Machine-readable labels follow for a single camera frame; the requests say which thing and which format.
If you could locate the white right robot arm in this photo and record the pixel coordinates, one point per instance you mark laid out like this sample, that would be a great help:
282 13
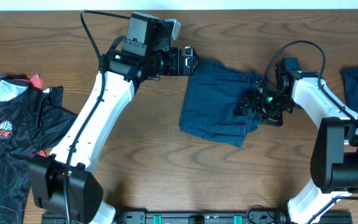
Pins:
334 161

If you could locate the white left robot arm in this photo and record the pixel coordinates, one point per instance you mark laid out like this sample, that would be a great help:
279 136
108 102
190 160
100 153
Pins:
63 182

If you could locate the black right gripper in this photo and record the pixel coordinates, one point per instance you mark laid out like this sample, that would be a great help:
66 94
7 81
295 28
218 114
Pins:
257 98

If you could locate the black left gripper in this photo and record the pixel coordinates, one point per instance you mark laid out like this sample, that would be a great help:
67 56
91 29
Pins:
176 56

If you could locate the black orange patterned t-shirt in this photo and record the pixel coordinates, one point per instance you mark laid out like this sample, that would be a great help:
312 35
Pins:
31 121

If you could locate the dark blue denim shorts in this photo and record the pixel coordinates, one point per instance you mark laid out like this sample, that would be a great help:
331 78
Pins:
212 95

